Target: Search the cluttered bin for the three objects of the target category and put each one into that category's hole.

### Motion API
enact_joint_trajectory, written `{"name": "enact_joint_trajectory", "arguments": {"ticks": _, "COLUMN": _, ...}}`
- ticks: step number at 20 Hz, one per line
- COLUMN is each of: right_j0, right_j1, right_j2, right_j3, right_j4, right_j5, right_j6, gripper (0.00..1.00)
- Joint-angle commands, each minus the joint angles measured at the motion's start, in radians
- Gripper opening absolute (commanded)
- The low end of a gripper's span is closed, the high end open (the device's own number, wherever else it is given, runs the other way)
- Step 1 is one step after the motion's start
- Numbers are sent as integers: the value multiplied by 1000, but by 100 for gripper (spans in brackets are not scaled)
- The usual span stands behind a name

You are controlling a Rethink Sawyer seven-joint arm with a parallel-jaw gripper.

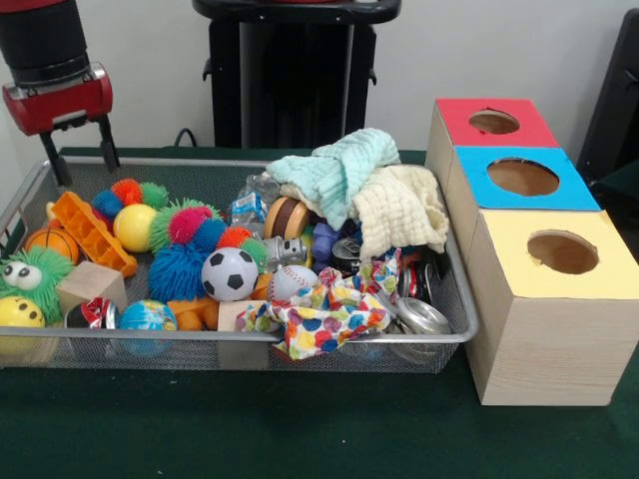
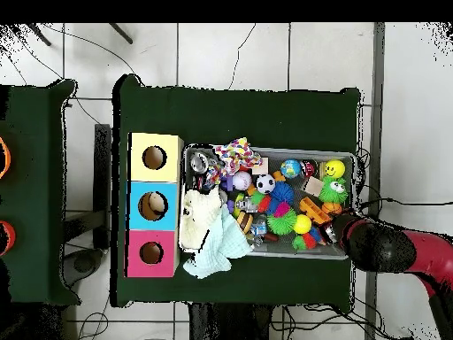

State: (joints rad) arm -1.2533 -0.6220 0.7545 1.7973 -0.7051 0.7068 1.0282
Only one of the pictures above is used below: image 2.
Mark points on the large blue spiky ball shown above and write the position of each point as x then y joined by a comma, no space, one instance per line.
282,193

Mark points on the white baseball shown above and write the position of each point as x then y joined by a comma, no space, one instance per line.
242,180

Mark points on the grey floor base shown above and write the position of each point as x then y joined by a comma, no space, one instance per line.
83,264

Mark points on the dark green table cloth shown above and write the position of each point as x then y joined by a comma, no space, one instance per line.
230,117

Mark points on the black and white soccer ball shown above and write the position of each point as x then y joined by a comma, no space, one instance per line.
265,184

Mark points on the blue globe ball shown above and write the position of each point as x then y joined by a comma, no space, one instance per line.
290,169

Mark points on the colourful spotted cloth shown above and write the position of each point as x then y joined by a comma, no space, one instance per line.
235,154

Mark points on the green googly-eyed puffer ball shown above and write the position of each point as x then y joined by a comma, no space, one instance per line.
332,191

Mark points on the orange cup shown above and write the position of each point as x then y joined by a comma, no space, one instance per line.
7,157

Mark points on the orange plastic tray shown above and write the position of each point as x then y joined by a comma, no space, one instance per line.
313,210

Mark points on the plain yellow ball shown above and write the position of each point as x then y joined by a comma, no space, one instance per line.
302,224

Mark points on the black tripod leg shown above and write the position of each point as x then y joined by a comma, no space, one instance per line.
121,33
39,34

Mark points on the dark green side cloth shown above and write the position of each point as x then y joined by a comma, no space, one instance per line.
35,177

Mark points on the cream waffle cloth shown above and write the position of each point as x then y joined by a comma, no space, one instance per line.
198,216

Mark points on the light blue waffle cloth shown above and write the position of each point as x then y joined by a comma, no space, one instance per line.
219,251

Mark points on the clear mesh bin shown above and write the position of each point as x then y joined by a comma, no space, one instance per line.
276,253

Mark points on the black furniture frame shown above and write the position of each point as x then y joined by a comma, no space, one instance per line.
102,159

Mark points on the wooden box with three holes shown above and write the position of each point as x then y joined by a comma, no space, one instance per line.
155,173

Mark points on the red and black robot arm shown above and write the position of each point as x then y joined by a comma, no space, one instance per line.
389,244

